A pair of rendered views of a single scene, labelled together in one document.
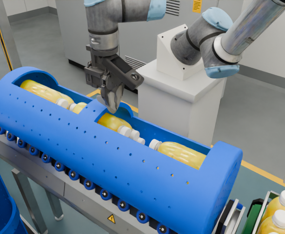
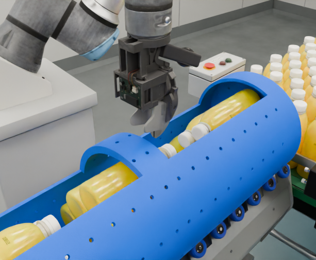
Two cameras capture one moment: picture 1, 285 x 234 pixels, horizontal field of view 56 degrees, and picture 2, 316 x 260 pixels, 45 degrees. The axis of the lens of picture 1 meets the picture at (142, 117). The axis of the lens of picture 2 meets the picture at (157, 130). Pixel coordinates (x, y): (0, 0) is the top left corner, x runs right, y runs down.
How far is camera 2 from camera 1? 0.89 m
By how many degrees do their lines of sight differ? 63
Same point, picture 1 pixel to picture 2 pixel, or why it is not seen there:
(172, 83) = (54, 103)
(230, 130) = not seen: outside the picture
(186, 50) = (35, 49)
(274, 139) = not seen: hidden behind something
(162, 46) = not seen: outside the picture
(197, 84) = (69, 85)
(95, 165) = (217, 196)
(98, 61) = (147, 62)
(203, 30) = (55, 6)
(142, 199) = (265, 167)
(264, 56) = not seen: outside the picture
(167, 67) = (20, 91)
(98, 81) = (159, 90)
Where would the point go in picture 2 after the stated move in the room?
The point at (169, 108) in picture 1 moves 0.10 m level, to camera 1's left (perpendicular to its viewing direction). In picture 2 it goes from (61, 144) to (46, 166)
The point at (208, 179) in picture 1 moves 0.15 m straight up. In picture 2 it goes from (277, 94) to (289, 32)
